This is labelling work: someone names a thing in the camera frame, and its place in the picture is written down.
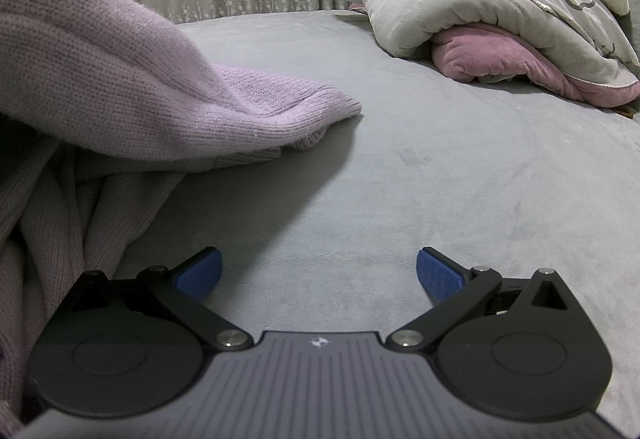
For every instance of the lilac knit sweater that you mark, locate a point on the lilac knit sweater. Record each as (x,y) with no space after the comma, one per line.
(100,69)

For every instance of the grey bed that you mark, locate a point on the grey bed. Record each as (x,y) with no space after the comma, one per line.
(400,144)

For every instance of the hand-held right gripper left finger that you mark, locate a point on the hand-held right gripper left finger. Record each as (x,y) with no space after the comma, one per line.
(200,274)

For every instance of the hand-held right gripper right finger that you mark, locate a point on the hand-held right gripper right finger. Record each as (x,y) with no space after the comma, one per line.
(437,275)

